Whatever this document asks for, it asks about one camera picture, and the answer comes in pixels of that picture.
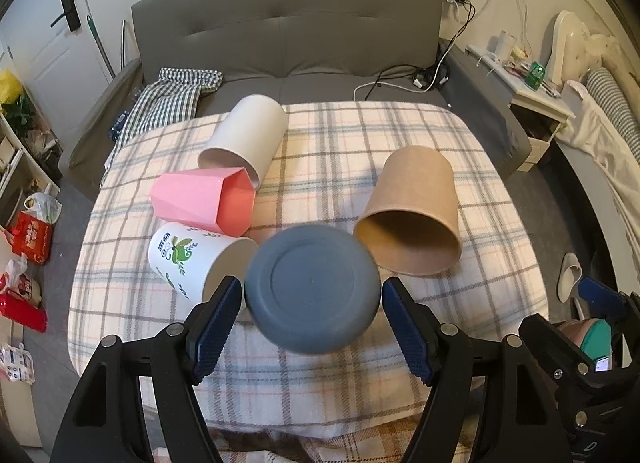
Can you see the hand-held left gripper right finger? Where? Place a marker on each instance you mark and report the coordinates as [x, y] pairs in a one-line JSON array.
[[411, 332]]

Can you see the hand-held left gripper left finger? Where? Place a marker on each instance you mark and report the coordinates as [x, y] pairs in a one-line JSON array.
[[216, 325]]

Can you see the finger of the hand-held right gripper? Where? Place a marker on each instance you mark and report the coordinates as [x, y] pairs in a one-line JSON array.
[[600, 294]]

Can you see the blue-grey cup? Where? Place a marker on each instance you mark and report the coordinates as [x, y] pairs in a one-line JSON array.
[[311, 288]]

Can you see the white cup with green print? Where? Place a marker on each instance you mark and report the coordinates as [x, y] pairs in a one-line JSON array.
[[182, 255]]

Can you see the pink faceted cup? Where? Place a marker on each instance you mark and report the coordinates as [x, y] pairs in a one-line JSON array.
[[190, 195]]

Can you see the brown paper cup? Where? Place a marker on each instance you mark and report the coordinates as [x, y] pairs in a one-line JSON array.
[[415, 183]]

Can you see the plain white paper cup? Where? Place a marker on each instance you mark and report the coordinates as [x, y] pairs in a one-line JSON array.
[[245, 133]]

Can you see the white slipper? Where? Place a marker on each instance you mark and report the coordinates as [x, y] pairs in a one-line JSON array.
[[569, 275]]

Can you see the pink and teal object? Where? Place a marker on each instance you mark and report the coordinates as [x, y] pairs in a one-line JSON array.
[[592, 340]]

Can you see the white bed sheet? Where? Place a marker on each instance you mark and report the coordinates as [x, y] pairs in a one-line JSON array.
[[607, 143]]

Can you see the red packet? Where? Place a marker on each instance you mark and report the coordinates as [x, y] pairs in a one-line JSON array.
[[22, 310]]

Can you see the checked pillow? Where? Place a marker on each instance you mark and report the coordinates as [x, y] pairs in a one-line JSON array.
[[615, 98]]

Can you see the plaid blanket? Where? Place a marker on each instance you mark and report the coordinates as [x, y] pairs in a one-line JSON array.
[[325, 153]]

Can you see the red bag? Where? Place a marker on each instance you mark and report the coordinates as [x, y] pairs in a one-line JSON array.
[[32, 238]]

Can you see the white and blue packet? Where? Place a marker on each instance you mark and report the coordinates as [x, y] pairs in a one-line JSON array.
[[15, 363]]

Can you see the white nightstand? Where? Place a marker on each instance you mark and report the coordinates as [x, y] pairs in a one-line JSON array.
[[540, 98]]

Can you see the white plastic bag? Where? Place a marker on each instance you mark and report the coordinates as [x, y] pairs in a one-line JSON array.
[[45, 207]]

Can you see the green box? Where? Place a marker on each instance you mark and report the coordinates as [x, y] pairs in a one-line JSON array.
[[536, 75]]

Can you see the green checked cloth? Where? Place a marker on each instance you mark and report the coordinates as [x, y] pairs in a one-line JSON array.
[[165, 98]]

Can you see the white bed headboard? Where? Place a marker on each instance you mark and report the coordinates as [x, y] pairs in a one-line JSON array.
[[567, 43]]

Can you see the black power adapter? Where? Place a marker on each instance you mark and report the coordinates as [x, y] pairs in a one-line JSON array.
[[430, 79]]

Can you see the white shelf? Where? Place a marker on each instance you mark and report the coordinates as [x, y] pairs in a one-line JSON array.
[[15, 168]]

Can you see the white tumbler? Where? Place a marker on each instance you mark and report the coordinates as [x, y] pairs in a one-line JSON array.
[[505, 45]]

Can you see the grey sofa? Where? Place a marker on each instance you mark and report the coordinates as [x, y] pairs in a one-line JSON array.
[[280, 23]]

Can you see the yellow bag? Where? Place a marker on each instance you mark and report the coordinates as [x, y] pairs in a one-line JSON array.
[[10, 85]]

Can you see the white door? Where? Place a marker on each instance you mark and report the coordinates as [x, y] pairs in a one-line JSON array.
[[40, 58]]

